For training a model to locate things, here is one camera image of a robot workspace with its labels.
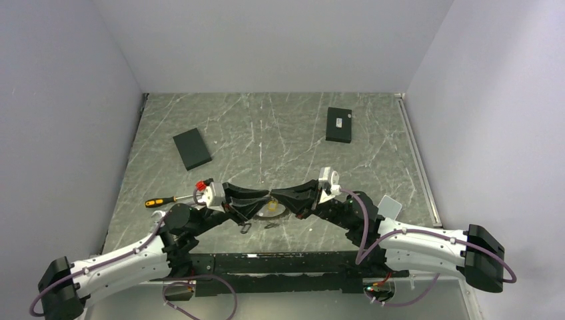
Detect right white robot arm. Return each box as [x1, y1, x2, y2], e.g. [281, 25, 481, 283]
[270, 180, 516, 293]

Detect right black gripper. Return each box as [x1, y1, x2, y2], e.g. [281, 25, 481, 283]
[270, 179, 352, 230]

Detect black base frame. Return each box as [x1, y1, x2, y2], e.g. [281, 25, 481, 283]
[163, 251, 409, 297]

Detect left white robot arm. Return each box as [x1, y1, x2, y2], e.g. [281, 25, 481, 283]
[29, 179, 271, 319]

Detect black flat box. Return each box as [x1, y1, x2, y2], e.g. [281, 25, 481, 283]
[173, 128, 212, 171]

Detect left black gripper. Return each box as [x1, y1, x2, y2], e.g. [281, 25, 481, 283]
[191, 182, 272, 237]

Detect black box with label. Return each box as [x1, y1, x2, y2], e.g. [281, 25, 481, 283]
[325, 107, 352, 143]

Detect translucent plastic lid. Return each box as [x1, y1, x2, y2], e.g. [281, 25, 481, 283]
[378, 195, 402, 220]

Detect yellow black screwdriver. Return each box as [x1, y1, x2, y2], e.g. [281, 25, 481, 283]
[144, 195, 195, 209]

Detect yellow tag key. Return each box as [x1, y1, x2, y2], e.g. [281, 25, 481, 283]
[267, 200, 279, 212]

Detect silver open-end wrench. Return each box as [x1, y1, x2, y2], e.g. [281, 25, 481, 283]
[151, 210, 167, 221]

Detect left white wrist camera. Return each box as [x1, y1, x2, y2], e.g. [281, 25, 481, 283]
[193, 179, 225, 212]

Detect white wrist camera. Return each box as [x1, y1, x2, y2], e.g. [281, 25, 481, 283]
[318, 167, 341, 204]
[193, 179, 225, 212]

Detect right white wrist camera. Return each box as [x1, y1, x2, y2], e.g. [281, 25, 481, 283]
[318, 167, 341, 204]

